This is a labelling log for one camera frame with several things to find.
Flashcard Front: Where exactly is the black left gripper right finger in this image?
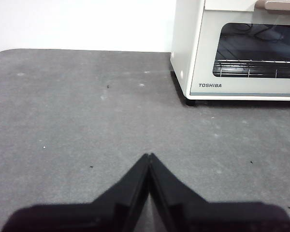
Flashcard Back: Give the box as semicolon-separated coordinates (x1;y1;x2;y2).
148;152;290;232

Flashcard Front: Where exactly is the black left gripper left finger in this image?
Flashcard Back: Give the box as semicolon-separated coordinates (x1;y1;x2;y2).
1;153;151;232

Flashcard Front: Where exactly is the oven door with beige handle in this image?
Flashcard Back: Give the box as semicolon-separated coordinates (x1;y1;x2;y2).
189;0;290;98

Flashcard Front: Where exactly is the cream Toshiba toaster oven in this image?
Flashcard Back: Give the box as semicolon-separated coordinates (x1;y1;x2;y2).
170;0;290;107

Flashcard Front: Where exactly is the metal wire oven rack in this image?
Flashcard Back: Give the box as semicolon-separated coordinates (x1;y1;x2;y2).
212;58;290;79

